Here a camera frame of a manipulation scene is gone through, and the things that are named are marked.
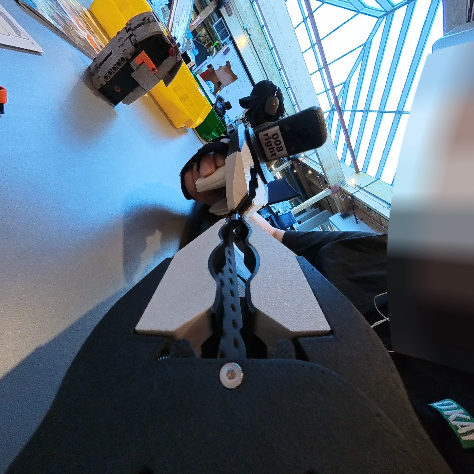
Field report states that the black perforated toy beam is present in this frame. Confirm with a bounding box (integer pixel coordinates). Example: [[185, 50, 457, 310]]
[[208, 217, 248, 360]]

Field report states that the grey toy block model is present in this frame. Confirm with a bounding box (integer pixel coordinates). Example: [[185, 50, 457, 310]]
[[89, 11, 183, 107]]

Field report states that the grey desk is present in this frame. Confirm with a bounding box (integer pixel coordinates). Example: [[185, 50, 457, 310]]
[[0, 0, 232, 465]]

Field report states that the white instruction sheet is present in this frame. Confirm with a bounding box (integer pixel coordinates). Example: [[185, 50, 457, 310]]
[[0, 4, 44, 55]]

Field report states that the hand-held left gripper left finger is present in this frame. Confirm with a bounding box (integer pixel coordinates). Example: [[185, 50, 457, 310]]
[[135, 218, 232, 357]]

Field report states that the flat picture-printed box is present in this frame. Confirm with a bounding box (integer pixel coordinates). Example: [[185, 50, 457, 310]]
[[17, 0, 110, 59]]

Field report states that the person's right hand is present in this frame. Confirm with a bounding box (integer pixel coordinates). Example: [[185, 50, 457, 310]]
[[184, 154, 227, 206]]

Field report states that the yellow plastic bin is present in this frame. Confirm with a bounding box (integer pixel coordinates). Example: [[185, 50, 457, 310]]
[[90, 0, 212, 129]]

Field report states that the green plastic bin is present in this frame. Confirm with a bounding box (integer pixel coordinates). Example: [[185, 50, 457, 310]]
[[194, 107, 227, 142]]

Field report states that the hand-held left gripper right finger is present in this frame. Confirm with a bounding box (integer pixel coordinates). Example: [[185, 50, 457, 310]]
[[244, 218, 331, 348]]

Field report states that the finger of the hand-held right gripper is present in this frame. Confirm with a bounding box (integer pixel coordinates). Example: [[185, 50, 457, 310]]
[[225, 146, 260, 215], [241, 171, 270, 218]]

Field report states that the white board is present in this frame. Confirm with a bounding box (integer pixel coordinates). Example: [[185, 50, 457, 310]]
[[198, 41, 257, 124]]

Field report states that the white cable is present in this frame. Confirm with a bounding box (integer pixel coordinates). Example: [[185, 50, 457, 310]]
[[371, 292, 389, 329]]

